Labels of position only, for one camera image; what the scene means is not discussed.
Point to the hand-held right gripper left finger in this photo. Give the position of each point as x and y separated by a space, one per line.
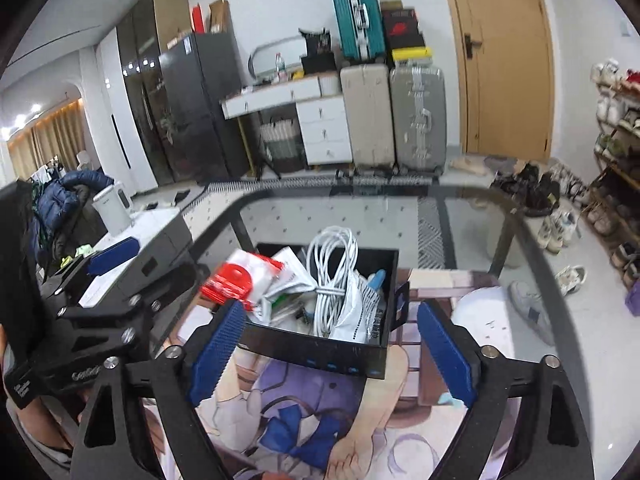
215 350

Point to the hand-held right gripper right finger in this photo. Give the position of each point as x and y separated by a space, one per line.
445 355

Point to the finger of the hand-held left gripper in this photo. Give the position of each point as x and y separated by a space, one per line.
150 292
112 255

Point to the red and white packet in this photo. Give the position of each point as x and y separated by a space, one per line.
235 277

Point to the black storage box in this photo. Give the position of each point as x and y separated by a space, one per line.
310 350

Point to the white printed plastic packet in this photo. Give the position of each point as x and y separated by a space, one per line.
360 312

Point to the white and green packet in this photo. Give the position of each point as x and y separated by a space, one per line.
287 285

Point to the person's left hand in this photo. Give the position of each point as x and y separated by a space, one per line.
40 417

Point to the green and white cloth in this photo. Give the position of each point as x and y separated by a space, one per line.
75 255

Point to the white topped side table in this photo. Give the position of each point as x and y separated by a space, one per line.
155 240

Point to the white electric kettle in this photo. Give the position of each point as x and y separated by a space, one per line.
112 207

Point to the blue puffer jacket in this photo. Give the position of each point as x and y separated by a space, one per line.
70 200

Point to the printed desk mat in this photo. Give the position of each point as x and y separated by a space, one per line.
300 410

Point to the black white striped rug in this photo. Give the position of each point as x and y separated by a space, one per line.
434 230

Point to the beige curtain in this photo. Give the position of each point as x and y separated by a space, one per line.
50 140

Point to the dark grey refrigerator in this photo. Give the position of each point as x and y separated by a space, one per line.
200 110

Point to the black tripod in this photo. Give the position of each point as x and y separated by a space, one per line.
265 165

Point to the dark glass wardrobe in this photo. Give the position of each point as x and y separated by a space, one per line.
145 85

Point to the row of shoes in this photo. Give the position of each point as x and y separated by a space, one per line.
545 200

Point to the black framed glass table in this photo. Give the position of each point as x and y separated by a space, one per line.
320 191

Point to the purple bag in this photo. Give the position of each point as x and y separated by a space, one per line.
634 300

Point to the grey suitcase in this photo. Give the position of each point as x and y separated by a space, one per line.
417 120

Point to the white desk with drawers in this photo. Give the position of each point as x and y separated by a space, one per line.
322 125

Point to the clear plastic bottle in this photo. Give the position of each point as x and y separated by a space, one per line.
280 67

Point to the beige suitcase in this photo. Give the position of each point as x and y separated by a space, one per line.
367 115

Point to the wooden shoe rack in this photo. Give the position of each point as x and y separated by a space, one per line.
617 160

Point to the brown cardboard box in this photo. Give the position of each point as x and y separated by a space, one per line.
220 16

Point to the black bag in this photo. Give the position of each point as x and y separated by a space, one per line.
320 50

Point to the wooden door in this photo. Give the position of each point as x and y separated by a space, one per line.
505 60

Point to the yellow and black box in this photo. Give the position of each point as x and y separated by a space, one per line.
412 55

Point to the red and black shoe box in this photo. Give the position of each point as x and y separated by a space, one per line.
400 22

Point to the teal suitcase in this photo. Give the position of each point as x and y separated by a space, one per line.
357 22

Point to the chrome arched frame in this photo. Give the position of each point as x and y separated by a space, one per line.
270 50

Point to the white light switch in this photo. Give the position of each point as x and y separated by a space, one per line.
624 27

